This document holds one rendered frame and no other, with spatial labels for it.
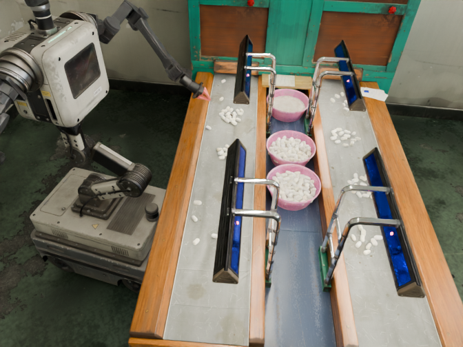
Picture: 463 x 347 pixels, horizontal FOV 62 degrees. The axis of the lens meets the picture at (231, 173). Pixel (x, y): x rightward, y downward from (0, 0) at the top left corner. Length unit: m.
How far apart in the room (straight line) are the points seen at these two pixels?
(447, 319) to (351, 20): 1.74
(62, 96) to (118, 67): 2.37
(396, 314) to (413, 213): 0.52
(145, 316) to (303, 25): 1.90
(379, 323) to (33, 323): 1.80
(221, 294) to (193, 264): 0.17
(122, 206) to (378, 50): 1.85
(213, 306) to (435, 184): 2.30
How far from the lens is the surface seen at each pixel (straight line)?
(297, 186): 1.92
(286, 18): 2.56
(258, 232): 1.69
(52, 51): 1.56
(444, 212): 3.20
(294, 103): 2.50
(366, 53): 2.74
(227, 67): 2.64
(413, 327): 1.65
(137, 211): 2.18
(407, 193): 2.04
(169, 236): 1.68
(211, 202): 1.82
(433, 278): 1.77
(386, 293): 1.68
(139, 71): 3.89
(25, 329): 2.53
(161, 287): 1.55
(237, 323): 1.50
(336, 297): 1.58
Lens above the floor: 2.10
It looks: 44 degrees down
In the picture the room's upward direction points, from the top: 2 degrees clockwise
